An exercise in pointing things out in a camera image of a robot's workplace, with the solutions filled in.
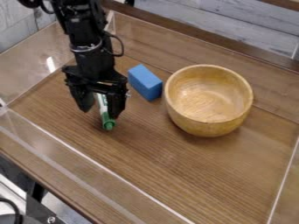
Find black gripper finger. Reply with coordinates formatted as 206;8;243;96
68;83;95;113
107;94;127;119

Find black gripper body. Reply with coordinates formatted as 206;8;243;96
60;38;131;99

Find green white marker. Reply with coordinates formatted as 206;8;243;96
96;94;116;130

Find blue foam block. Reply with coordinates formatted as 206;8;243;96
128;64;163;101

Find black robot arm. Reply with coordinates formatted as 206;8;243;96
16;0;128;119

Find brown wooden bowl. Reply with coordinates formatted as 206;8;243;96
163;64;254;137

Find clear acrylic tray walls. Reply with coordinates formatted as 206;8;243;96
0;9;299;224

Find black table leg bracket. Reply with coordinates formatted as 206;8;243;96
26;183;66;224

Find black cable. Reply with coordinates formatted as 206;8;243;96
0;198;24;224

